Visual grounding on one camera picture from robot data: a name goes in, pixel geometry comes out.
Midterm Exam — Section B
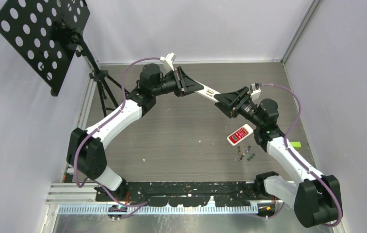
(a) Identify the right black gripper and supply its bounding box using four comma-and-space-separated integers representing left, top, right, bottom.
214, 86, 264, 128

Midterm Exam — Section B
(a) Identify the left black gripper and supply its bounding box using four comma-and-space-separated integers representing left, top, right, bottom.
152, 67, 204, 98

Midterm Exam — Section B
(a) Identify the long white remote control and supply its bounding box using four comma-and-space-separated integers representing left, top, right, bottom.
196, 83, 219, 103

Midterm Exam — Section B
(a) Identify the green battery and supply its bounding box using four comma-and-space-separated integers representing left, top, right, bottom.
247, 154, 255, 161

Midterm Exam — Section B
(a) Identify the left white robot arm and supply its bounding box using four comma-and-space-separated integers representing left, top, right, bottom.
67, 63, 204, 201

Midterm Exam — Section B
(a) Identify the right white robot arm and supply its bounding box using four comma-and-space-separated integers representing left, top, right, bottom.
213, 86, 343, 228

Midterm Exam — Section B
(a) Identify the black purple battery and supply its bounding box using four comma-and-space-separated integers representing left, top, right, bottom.
239, 145, 252, 161

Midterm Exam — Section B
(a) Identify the green block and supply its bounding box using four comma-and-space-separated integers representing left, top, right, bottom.
290, 141, 302, 149

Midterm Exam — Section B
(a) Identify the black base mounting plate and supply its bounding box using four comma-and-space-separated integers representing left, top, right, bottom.
95, 181, 280, 207

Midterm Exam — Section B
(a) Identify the black perforated music stand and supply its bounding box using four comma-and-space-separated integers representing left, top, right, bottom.
0, 0, 121, 116

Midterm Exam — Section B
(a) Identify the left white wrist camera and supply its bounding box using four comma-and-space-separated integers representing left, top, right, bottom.
160, 52, 176, 72

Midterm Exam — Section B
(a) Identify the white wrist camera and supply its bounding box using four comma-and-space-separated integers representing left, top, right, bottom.
250, 83, 262, 101
160, 52, 176, 72

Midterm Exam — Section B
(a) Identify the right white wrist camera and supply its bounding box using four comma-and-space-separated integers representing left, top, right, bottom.
250, 83, 262, 101

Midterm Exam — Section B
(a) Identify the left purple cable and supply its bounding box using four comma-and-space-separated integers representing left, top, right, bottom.
73, 57, 166, 221

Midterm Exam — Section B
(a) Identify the purple cable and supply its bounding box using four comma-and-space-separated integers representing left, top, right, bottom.
73, 57, 166, 221
260, 83, 344, 228

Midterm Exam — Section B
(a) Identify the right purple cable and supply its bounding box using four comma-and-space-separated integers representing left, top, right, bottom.
260, 83, 344, 228

